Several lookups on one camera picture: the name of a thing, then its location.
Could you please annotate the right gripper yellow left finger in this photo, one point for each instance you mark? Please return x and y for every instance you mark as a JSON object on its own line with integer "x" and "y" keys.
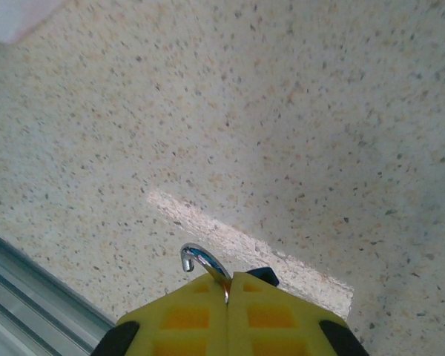
{"x": 181, "y": 326}

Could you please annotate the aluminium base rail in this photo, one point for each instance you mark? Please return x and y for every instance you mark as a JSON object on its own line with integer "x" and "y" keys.
{"x": 29, "y": 296}

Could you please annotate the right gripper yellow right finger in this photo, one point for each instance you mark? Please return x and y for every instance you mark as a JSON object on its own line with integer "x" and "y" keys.
{"x": 282, "y": 326}

